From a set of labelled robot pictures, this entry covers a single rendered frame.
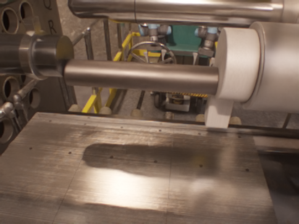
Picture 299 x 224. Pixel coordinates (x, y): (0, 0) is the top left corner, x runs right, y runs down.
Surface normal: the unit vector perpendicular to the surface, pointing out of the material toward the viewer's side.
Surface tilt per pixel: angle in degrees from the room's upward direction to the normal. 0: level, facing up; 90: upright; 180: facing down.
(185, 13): 94
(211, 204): 0
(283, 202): 0
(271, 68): 65
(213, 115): 90
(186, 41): 90
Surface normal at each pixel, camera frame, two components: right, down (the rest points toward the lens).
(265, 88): -0.13, 0.55
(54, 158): 0.00, -0.81
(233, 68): -0.12, 0.24
